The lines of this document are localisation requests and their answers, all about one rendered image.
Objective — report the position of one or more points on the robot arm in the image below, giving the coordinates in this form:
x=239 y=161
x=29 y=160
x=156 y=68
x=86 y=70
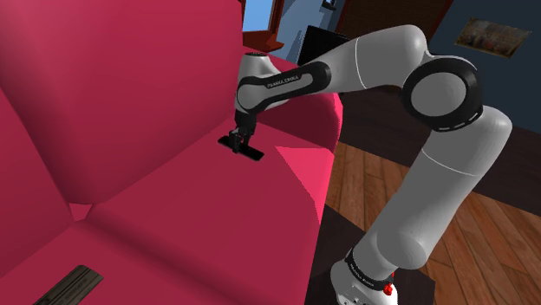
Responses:
x=439 y=198

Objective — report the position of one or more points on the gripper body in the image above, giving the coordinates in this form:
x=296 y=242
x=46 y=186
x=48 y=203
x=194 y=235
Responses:
x=245 y=121

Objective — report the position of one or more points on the black box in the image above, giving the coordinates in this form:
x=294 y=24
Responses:
x=319 y=42

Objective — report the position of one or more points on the framed wall picture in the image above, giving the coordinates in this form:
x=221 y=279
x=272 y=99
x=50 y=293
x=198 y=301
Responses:
x=492 y=37

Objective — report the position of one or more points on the window with red-brown frame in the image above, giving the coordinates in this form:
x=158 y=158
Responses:
x=255 y=14

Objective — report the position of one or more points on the black flat phone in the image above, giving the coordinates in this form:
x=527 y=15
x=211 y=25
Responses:
x=252 y=153

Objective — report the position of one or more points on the dark grey ribbed remote control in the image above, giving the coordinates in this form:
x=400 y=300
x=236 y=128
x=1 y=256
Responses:
x=72 y=287

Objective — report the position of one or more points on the red sofa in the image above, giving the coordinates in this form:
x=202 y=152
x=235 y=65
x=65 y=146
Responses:
x=169 y=202

